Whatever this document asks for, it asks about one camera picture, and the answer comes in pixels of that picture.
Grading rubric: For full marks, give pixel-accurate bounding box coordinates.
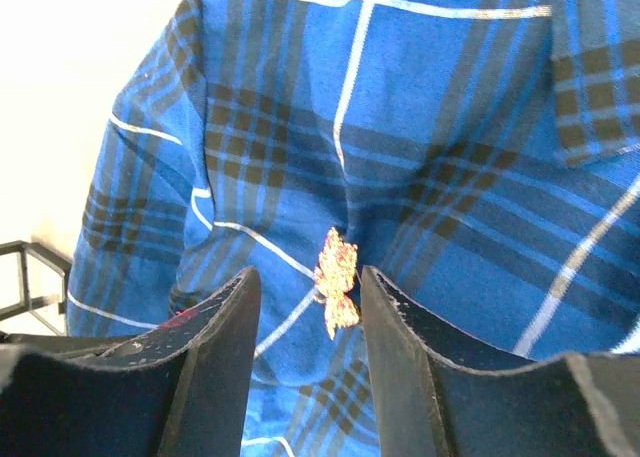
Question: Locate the red maple leaf brooch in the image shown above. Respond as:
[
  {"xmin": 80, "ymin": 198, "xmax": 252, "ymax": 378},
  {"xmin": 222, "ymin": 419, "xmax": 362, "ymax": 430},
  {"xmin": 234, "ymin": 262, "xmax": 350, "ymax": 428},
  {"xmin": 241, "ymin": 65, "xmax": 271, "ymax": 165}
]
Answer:
[{"xmin": 314, "ymin": 227, "xmax": 360, "ymax": 340}]

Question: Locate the small black open box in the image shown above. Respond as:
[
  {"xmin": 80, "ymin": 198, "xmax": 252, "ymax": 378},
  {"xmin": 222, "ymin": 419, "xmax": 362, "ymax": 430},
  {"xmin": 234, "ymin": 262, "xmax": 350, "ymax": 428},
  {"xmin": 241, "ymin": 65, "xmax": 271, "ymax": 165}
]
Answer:
[{"xmin": 1, "ymin": 240, "xmax": 71, "ymax": 336}]

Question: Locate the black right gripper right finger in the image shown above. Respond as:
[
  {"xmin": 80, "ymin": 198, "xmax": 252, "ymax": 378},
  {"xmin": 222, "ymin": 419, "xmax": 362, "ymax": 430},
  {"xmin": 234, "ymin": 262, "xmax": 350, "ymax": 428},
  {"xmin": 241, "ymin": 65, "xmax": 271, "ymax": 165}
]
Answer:
[{"xmin": 360, "ymin": 266, "xmax": 639, "ymax": 456}]

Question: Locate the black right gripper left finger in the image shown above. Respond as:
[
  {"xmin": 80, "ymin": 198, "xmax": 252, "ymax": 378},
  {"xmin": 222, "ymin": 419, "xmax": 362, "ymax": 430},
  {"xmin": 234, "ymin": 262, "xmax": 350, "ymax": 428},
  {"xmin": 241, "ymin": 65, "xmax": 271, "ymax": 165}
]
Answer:
[{"xmin": 1, "ymin": 267, "xmax": 261, "ymax": 456}]

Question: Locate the blue plaid button shirt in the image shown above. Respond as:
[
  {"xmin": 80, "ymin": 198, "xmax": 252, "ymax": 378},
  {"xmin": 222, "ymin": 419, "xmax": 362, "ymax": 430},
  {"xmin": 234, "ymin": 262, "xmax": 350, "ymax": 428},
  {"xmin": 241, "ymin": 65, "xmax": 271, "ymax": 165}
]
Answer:
[{"xmin": 67, "ymin": 0, "xmax": 639, "ymax": 456}]

